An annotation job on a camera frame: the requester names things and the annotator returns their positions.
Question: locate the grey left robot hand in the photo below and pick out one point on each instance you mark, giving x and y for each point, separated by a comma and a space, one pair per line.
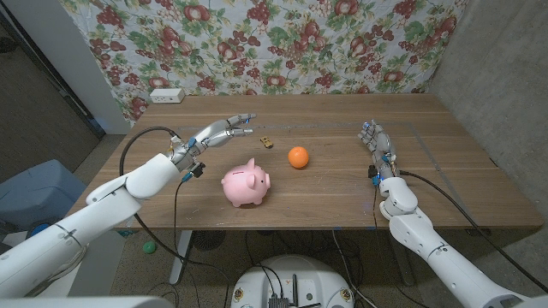
201, 139

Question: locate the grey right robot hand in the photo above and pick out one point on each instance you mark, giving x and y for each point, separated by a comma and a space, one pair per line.
381, 143

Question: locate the pink plastic piggy bank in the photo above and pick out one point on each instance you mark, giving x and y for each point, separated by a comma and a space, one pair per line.
244, 184

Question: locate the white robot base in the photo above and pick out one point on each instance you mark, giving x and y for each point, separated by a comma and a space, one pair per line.
295, 282

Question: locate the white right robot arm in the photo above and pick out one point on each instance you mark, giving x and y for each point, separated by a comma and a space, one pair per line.
428, 244

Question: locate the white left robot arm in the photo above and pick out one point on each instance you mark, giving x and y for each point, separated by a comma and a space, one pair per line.
107, 205

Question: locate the yellow toy car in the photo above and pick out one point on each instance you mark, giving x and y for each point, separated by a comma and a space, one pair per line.
266, 142

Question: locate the white power strip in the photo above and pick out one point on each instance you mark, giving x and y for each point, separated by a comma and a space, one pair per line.
167, 95

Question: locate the grey tape outline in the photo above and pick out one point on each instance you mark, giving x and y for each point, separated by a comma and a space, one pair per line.
299, 126

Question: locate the orange fruit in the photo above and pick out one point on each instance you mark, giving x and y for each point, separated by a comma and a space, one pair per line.
298, 157

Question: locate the round black floor fan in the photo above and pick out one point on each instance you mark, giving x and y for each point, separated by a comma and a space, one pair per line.
207, 239

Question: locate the small green ball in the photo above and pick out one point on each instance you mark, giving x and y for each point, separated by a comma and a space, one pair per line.
149, 247

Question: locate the fruit print backdrop cloth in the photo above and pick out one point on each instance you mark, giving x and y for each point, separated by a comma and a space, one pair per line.
278, 43

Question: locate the grey-blue plastic bin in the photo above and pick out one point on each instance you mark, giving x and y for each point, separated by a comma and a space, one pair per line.
34, 192

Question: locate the blue and black foot pedal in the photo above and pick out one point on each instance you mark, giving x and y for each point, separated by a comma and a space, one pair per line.
38, 230

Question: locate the white robot torso edge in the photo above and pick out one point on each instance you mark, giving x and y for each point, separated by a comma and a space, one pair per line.
85, 303

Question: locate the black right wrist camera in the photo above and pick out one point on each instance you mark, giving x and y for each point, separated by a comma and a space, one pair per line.
373, 172

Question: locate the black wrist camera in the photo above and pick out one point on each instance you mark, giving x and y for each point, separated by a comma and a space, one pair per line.
373, 172
198, 169

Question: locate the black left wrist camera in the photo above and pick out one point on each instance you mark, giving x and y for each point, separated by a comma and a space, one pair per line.
198, 169

